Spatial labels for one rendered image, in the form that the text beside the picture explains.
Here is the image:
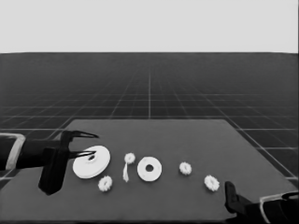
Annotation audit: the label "large thick white disc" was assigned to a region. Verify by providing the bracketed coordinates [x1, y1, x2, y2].
[72, 145, 111, 180]

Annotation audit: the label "white round carrier with pins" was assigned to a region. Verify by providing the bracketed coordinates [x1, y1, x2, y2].
[136, 156, 163, 183]

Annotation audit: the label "small thin white T-shaped piece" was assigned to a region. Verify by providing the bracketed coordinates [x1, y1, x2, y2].
[121, 161, 131, 183]

